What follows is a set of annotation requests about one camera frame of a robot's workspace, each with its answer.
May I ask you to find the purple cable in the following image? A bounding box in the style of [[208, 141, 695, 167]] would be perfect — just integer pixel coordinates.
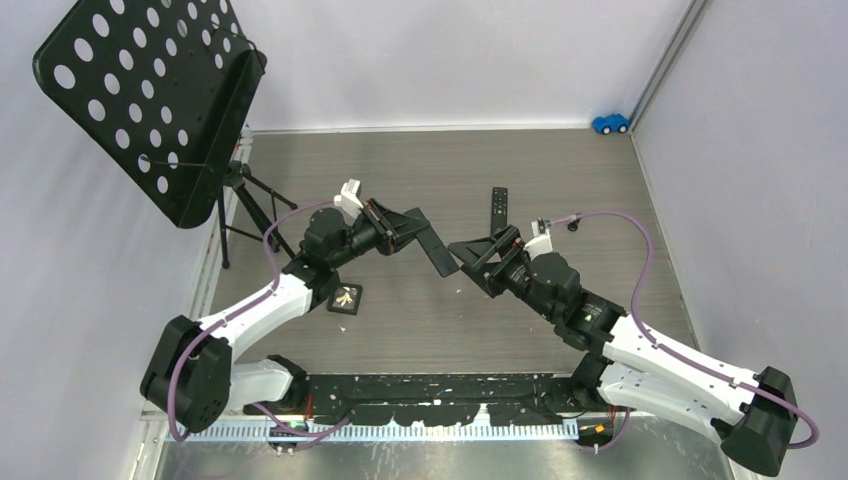
[[165, 198, 339, 444], [549, 210, 821, 450]]

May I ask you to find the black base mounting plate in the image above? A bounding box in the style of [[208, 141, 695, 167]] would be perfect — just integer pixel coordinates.
[[241, 370, 637, 429]]

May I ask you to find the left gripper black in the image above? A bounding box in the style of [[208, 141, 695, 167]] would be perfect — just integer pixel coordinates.
[[329, 199, 429, 270]]

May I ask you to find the small black square tray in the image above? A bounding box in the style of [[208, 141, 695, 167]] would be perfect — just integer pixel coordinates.
[[327, 283, 363, 316]]

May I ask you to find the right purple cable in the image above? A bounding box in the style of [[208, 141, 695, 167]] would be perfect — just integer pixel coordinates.
[[549, 210, 821, 450]]

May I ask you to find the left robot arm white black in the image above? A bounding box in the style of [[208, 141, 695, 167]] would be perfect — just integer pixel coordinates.
[[140, 195, 456, 442]]

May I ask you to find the black perforated music stand tray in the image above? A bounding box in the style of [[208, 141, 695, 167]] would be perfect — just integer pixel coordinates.
[[33, 1, 267, 229]]

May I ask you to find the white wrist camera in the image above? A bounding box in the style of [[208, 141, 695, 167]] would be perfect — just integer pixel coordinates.
[[524, 218, 553, 260], [333, 178, 363, 219]]

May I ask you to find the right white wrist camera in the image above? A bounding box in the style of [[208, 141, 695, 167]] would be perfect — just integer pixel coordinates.
[[524, 218, 553, 260]]

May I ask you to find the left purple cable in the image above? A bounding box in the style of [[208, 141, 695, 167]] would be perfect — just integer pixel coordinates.
[[165, 198, 339, 444]]

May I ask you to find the black remote with label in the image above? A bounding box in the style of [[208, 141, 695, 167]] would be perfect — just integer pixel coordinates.
[[490, 186, 509, 235]]

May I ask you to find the blue toy car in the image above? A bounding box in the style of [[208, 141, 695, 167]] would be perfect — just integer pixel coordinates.
[[591, 113, 631, 135]]

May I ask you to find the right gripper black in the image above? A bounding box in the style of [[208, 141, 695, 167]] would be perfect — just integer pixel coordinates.
[[448, 224, 558, 322]]

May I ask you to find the black remote plain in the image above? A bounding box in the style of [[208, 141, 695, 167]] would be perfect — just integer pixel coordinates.
[[416, 225, 460, 278]]

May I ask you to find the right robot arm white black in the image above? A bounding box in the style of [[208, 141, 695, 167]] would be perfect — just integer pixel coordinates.
[[448, 226, 799, 477]]

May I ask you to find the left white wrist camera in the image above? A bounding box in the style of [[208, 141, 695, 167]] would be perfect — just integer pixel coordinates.
[[333, 178, 363, 219]]

